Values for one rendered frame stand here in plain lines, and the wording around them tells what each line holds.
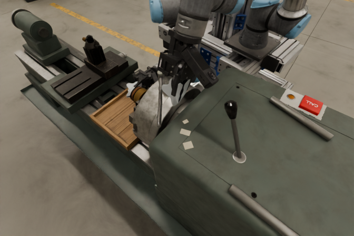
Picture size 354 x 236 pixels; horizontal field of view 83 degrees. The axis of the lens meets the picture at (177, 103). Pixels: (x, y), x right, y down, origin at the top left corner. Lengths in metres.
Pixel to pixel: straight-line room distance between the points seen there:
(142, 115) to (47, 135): 1.80
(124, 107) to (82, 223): 1.07
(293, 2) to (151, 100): 0.66
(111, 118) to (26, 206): 1.26
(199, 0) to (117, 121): 0.82
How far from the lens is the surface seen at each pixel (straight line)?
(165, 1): 0.93
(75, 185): 2.06
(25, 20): 1.70
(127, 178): 1.35
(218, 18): 1.37
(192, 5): 0.49
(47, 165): 2.27
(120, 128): 1.10
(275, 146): 0.65
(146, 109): 0.74
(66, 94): 1.26
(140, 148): 1.04
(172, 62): 0.53
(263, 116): 0.70
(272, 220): 0.55
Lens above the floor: 1.77
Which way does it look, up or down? 49 degrees down
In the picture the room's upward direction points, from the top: straight up
